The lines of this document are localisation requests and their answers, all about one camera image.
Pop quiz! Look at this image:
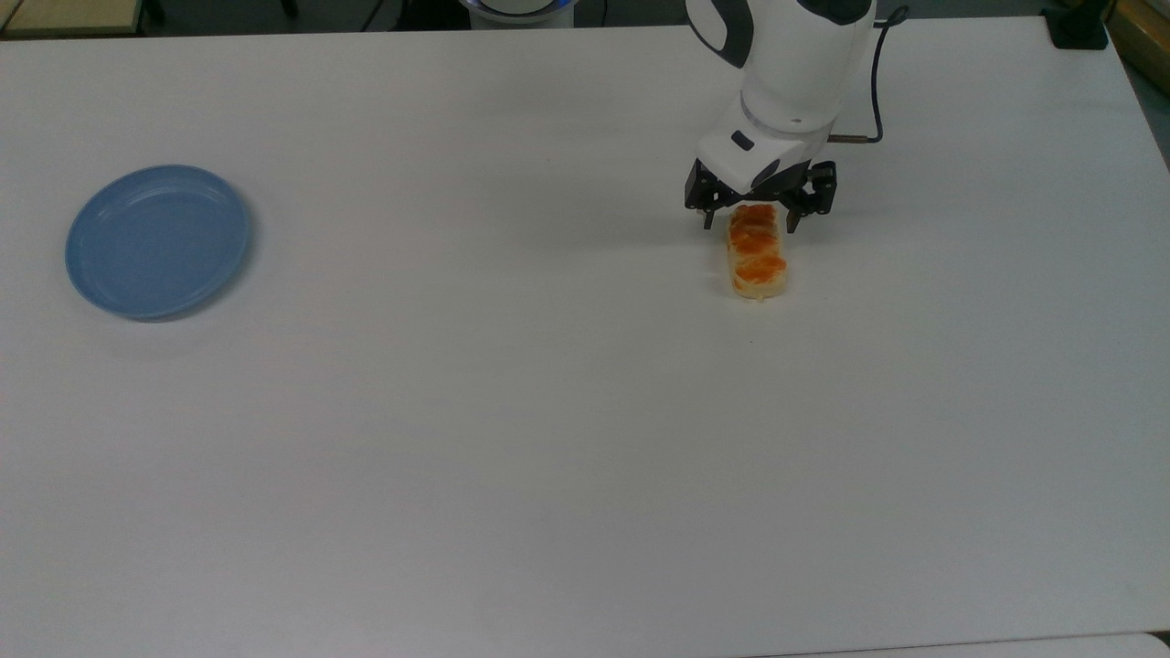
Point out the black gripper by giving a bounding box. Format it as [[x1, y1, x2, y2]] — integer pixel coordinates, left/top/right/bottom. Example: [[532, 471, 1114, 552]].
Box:
[[685, 159, 838, 235]]

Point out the orange glazed bread loaf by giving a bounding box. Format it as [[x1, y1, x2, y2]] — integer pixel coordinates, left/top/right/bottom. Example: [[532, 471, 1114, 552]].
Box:
[[726, 203, 788, 302]]

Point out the blue round plate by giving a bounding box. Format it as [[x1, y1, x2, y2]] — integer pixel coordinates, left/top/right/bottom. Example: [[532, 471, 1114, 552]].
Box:
[[64, 164, 252, 322]]

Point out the black stand base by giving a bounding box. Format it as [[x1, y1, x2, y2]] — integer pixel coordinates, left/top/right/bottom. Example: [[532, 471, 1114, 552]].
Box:
[[1049, 5, 1110, 50]]

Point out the wooden shelf edge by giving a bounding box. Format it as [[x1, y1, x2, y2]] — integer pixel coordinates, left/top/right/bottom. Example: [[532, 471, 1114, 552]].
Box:
[[1108, 0, 1170, 97]]

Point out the wooden desk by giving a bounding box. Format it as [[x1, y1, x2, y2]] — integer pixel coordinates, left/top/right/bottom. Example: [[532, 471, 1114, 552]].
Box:
[[0, 0, 145, 39]]

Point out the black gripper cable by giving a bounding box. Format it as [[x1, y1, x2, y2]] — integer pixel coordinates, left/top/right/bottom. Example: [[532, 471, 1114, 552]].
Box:
[[827, 5, 911, 147]]

